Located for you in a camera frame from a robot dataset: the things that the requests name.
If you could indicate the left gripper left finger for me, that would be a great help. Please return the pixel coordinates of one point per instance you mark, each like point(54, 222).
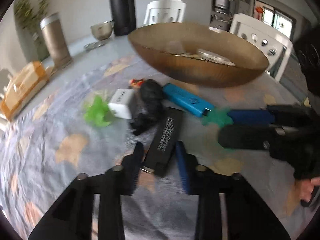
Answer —
point(71, 215)

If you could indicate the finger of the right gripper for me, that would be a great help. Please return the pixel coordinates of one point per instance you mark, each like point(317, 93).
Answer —
point(245, 137)
point(251, 116)

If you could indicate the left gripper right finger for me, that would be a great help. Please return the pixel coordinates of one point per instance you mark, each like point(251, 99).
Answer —
point(228, 206)

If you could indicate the dark green plastic toy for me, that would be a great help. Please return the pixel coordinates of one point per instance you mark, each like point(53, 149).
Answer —
point(213, 120)

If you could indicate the blue rectangular lighter box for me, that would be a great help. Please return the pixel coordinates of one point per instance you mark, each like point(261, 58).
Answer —
point(187, 100)

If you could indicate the amber ribbed glass bowl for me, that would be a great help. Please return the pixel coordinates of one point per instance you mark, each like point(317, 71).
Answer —
point(161, 45)

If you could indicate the black rectangular box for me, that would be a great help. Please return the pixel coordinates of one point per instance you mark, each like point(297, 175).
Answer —
point(160, 152)

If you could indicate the black-haired doll figure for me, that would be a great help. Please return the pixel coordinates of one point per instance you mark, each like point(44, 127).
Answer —
point(151, 94)

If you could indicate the light green plastic toy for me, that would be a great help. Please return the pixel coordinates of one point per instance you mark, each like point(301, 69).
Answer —
point(97, 112)

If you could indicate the white charger cube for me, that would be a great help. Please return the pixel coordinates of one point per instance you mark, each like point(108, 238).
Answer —
point(123, 104)

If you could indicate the clear plastic measuring cup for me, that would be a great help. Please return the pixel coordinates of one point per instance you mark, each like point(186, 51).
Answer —
point(209, 56)

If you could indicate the person right hand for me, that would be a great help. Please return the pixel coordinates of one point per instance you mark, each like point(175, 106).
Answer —
point(305, 188)

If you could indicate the white chair right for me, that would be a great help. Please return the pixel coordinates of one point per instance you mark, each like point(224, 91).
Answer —
point(275, 45)

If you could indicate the white chair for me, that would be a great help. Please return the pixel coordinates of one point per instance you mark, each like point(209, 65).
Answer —
point(164, 11)
point(275, 45)

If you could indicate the patterned tablecloth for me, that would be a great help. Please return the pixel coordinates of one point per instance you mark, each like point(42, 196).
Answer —
point(43, 151)

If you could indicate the white chair middle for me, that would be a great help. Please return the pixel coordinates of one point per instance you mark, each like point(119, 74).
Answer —
point(164, 11)

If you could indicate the orange tissue pack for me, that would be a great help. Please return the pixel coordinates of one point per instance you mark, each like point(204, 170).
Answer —
point(22, 88)

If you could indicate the champagne tumbler bottle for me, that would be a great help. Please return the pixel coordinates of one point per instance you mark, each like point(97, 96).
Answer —
point(55, 41)

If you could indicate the small ceramic cup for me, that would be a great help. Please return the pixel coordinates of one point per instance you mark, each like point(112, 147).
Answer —
point(102, 31)

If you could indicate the crumpled foil wrapper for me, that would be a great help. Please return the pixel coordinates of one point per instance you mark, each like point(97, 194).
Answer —
point(94, 45)

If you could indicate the black thermos flask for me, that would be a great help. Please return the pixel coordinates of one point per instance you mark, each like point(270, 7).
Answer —
point(124, 16)

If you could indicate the vase with flowers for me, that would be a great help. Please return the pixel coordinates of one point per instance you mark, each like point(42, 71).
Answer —
point(30, 19)

